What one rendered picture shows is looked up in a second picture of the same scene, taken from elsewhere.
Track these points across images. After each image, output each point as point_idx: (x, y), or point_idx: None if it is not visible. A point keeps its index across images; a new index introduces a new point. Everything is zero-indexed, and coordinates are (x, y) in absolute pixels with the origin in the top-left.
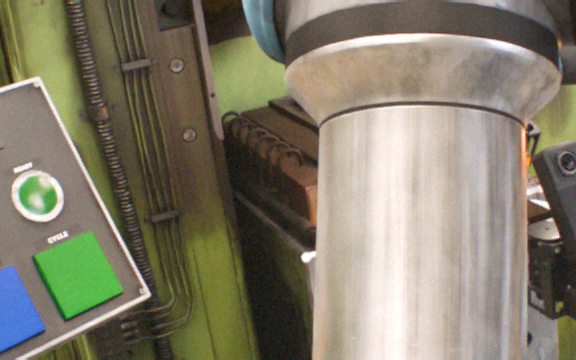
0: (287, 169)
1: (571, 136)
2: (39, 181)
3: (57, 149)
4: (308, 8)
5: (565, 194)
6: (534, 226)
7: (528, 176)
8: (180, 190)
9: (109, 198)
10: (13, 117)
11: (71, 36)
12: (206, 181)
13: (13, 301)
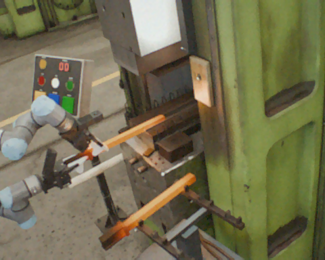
0: (146, 112)
1: (235, 176)
2: (71, 82)
3: (78, 78)
4: None
5: (45, 159)
6: (59, 162)
7: (170, 167)
8: (139, 99)
9: None
10: (74, 66)
11: None
12: (144, 101)
13: (55, 101)
